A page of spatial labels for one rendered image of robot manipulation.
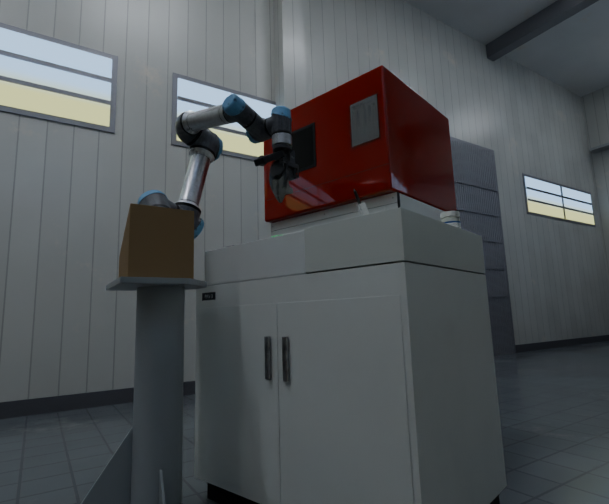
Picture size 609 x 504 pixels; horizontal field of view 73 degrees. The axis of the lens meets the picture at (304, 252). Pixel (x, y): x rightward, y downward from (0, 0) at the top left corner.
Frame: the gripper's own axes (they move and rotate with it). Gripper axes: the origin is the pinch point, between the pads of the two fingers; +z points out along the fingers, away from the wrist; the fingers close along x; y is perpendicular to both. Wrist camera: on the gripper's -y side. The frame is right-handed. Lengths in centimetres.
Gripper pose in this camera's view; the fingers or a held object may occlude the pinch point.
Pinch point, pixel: (278, 198)
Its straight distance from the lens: 150.1
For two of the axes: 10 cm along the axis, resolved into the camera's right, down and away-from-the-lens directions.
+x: -7.4, 1.2, 6.6
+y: 6.7, 1.0, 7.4
